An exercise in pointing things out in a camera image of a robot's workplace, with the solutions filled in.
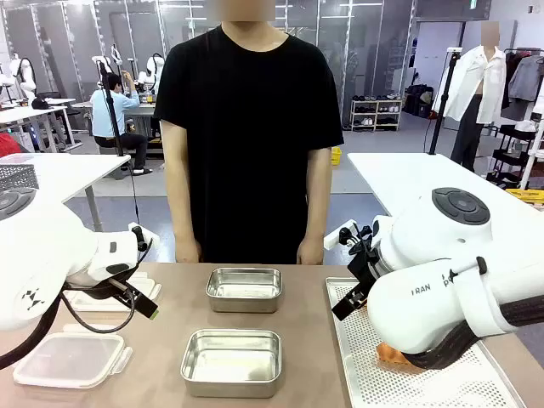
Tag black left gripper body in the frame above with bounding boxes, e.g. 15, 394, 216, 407
91, 278, 141, 303

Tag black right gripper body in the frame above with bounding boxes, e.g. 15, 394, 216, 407
347, 242, 386, 295

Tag golden brown croissant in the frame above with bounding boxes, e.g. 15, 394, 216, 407
376, 342, 426, 375

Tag person's left forearm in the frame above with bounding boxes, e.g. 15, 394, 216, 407
298, 169, 333, 243

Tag person's right forearm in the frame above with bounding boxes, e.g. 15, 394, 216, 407
163, 169, 201, 246

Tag steel rectangular container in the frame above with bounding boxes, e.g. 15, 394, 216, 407
205, 266, 283, 315
179, 328, 284, 400

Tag person's left hand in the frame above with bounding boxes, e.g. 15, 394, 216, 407
296, 237, 326, 265

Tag person's right hand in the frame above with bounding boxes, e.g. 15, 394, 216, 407
174, 240, 203, 264

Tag clear plastic clip lid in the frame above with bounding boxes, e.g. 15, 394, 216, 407
12, 325, 133, 390
63, 271, 163, 314

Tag white perforated tray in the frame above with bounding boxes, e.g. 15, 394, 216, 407
325, 276, 528, 408

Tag large white table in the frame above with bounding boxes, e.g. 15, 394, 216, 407
347, 151, 544, 273

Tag white table with grey legs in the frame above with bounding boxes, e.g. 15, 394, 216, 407
0, 152, 132, 233

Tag white shoe rack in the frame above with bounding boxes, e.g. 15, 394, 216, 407
350, 97, 404, 132

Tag grey perforated basket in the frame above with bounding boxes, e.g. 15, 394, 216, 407
0, 163, 40, 191

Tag seated person in blue shirt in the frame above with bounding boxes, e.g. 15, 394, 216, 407
89, 71, 153, 176

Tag black bags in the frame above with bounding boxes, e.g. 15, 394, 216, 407
403, 83, 435, 119

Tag yellow crate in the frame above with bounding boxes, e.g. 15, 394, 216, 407
505, 188, 544, 210

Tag black tripod stand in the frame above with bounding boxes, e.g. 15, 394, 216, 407
93, 57, 131, 159

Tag black pole stand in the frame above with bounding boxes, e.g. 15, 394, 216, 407
428, 48, 463, 156

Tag black trolley cart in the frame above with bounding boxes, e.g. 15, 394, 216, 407
488, 122, 544, 189

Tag red object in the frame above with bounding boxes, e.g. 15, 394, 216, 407
0, 132, 22, 158

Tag person in black t-shirt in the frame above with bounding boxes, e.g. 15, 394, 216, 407
153, 0, 344, 265

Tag white background desk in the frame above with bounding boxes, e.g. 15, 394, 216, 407
0, 105, 84, 152

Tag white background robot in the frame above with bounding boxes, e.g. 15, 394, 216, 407
136, 53, 166, 94
8, 53, 38, 104

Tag clothes rack with garments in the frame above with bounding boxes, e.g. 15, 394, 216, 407
501, 46, 544, 124

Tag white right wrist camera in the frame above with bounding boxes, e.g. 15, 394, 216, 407
324, 219, 362, 252

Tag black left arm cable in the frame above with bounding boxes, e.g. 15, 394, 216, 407
0, 292, 139, 371

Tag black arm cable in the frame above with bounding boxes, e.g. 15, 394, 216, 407
0, 292, 139, 371
401, 292, 544, 371

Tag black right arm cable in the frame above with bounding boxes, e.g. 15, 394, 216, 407
401, 292, 544, 371

